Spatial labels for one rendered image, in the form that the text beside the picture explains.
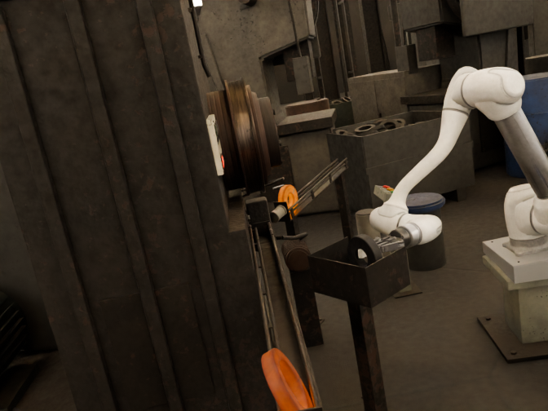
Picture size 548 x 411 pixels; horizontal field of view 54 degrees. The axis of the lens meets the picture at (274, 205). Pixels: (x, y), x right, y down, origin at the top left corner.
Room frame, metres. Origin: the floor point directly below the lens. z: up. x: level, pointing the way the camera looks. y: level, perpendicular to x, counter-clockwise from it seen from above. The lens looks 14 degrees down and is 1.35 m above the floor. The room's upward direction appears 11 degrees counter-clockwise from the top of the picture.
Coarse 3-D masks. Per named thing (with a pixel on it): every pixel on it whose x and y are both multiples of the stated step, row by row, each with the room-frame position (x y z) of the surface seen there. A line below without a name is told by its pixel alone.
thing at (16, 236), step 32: (0, 192) 2.40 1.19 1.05; (0, 224) 2.40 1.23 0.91; (0, 256) 2.39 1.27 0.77; (0, 288) 2.39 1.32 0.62; (32, 288) 2.40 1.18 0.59; (0, 320) 2.11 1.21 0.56; (32, 320) 2.40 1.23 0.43; (0, 352) 2.00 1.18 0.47; (32, 352) 2.44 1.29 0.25; (0, 384) 2.09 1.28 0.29; (32, 384) 2.12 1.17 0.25; (64, 384) 2.06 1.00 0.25
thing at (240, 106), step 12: (228, 84) 2.12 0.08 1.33; (240, 84) 2.10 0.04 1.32; (240, 96) 2.03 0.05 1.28; (240, 108) 1.99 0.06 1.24; (240, 120) 1.97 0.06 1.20; (252, 120) 1.96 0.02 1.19; (240, 132) 1.96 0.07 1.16; (252, 132) 1.96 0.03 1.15; (240, 144) 1.96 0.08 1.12; (252, 144) 1.96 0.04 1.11; (252, 156) 1.96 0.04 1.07; (252, 168) 1.98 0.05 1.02; (252, 180) 2.01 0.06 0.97
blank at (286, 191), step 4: (284, 188) 2.65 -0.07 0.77; (288, 188) 2.67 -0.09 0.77; (292, 188) 2.70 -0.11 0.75; (280, 192) 2.64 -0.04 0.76; (284, 192) 2.63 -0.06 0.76; (288, 192) 2.66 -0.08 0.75; (292, 192) 2.70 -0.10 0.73; (296, 192) 2.73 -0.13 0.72; (280, 196) 2.63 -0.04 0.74; (284, 196) 2.63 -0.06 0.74; (288, 196) 2.72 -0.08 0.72; (292, 196) 2.71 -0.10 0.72; (296, 196) 2.73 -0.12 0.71; (280, 200) 2.63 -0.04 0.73; (284, 200) 2.62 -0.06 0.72; (292, 200) 2.71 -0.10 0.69; (296, 200) 2.72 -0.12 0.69; (288, 204) 2.65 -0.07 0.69; (292, 204) 2.69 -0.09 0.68; (288, 208) 2.64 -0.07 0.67
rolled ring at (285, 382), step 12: (276, 348) 1.15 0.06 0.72; (264, 360) 1.08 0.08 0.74; (276, 360) 1.08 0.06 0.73; (288, 360) 1.17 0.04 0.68; (264, 372) 1.06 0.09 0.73; (276, 372) 1.04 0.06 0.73; (288, 372) 1.15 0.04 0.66; (276, 384) 1.02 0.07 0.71; (288, 384) 1.15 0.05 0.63; (300, 384) 1.14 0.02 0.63; (276, 396) 1.01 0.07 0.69; (288, 396) 1.01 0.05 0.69; (300, 396) 1.12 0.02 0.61; (288, 408) 1.00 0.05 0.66; (300, 408) 1.02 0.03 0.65
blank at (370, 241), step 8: (352, 240) 1.78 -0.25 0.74; (360, 240) 1.74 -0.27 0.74; (368, 240) 1.73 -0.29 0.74; (352, 248) 1.79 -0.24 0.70; (360, 248) 1.75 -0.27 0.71; (368, 248) 1.71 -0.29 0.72; (376, 248) 1.71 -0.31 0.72; (352, 256) 1.80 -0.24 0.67; (368, 256) 1.72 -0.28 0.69; (376, 256) 1.69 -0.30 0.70; (352, 264) 1.80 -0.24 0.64; (360, 264) 1.77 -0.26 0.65; (368, 264) 1.72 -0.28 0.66
